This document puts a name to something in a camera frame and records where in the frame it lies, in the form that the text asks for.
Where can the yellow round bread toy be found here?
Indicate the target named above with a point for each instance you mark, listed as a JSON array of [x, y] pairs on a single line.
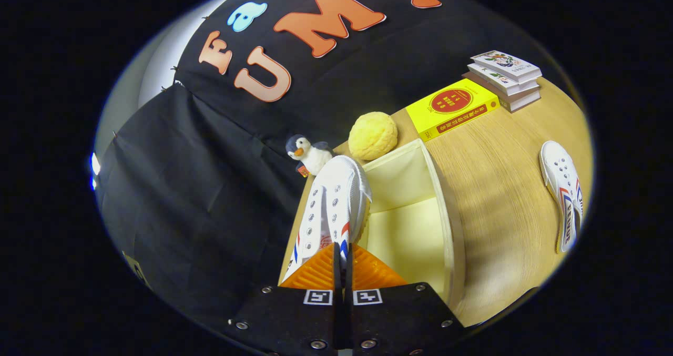
[[373, 135]]

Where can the cream fabric storage box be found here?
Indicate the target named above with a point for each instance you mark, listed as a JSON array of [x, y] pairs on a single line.
[[410, 230]]

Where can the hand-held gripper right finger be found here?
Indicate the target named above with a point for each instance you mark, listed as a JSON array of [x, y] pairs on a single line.
[[394, 319]]

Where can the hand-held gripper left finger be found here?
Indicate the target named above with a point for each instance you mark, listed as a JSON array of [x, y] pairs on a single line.
[[294, 319]]

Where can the yellow book with red circle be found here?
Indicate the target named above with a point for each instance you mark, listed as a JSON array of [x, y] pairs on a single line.
[[452, 106]]

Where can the white canvas shoe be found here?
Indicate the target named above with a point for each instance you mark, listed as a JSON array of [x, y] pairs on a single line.
[[562, 187], [336, 198]]

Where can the penguin plush toy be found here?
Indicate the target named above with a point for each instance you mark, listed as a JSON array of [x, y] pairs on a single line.
[[313, 156]]

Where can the brown cover book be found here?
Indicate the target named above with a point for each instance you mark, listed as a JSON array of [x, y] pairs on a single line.
[[518, 102]]

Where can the white thin book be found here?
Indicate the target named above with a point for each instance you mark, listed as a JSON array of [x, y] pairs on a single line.
[[499, 82]]

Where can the white illustrated book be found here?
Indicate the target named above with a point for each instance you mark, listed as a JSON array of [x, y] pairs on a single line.
[[505, 64]]

